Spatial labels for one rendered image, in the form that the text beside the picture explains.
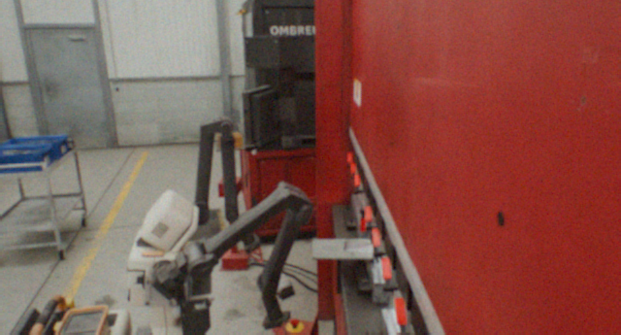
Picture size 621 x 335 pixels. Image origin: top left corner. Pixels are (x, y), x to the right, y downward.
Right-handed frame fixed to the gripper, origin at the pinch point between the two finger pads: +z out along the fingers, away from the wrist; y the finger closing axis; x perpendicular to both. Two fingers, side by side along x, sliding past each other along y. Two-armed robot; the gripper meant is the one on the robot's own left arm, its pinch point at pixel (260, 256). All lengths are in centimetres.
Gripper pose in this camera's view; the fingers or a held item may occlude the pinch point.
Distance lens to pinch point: 198.0
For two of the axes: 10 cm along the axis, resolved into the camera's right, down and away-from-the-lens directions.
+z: 4.6, 8.2, 3.4
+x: -8.6, 5.0, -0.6
